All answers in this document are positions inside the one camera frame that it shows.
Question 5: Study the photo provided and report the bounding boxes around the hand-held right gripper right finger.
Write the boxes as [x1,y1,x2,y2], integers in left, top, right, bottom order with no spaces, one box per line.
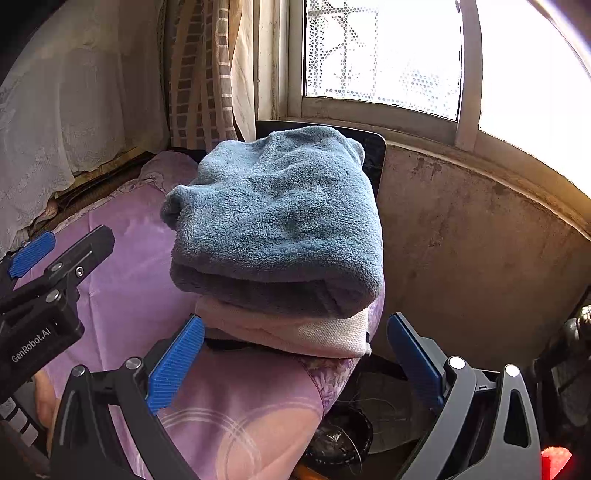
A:
[387,313,542,480]

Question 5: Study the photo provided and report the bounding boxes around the blue fleece jacket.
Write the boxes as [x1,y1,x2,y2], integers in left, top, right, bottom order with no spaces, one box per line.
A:
[160,124,386,319]

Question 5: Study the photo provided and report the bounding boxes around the window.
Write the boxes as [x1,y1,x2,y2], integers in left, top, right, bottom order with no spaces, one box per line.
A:
[254,0,591,195]

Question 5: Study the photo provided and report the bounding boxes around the purple bed sheet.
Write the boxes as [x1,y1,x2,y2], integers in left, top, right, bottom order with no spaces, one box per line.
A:
[14,150,386,480]

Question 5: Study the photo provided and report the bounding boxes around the dark metal equipment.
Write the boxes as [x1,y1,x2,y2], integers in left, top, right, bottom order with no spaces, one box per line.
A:
[531,295,591,430]

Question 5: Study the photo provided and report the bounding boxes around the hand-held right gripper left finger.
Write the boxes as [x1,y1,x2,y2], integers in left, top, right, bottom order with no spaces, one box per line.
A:
[50,314,206,480]

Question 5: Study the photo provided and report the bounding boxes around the brick pattern curtain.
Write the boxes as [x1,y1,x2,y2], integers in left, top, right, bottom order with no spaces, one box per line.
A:
[157,0,257,151]

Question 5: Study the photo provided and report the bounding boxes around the white lace cloth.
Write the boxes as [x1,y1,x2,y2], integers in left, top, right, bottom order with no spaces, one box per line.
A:
[0,0,171,259]

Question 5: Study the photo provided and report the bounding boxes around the woven straw mat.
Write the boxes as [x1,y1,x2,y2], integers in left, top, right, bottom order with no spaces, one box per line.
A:
[46,148,158,232]

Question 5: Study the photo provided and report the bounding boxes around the black round object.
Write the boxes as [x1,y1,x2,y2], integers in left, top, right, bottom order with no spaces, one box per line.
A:
[302,406,375,467]

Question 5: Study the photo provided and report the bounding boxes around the pink white folded knit garment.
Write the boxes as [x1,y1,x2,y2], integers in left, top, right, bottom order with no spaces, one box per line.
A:
[194,295,372,358]

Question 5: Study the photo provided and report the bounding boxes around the red object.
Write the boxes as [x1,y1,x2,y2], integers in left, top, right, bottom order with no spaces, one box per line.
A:
[540,445,573,480]

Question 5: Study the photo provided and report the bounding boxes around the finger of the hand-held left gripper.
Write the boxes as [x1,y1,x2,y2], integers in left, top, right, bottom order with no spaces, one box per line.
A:
[0,231,56,291]
[0,225,115,319]

